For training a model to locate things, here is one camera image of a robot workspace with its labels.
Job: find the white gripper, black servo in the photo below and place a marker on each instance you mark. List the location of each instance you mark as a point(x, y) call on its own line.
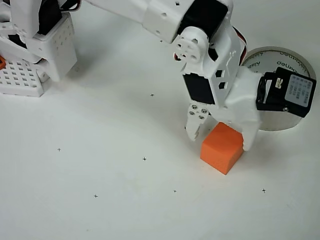
point(240, 110)

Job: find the orange cube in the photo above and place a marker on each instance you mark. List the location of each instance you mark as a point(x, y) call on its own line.
point(220, 150)

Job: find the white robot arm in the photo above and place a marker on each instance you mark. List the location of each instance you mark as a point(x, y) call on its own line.
point(155, 15)

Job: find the clear packing tape roll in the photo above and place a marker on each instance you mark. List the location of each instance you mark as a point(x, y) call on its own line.
point(277, 123)

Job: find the orange table clamp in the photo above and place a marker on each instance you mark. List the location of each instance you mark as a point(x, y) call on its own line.
point(2, 62)

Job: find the white perforated base plate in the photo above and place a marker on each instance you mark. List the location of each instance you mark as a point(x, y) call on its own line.
point(17, 80)

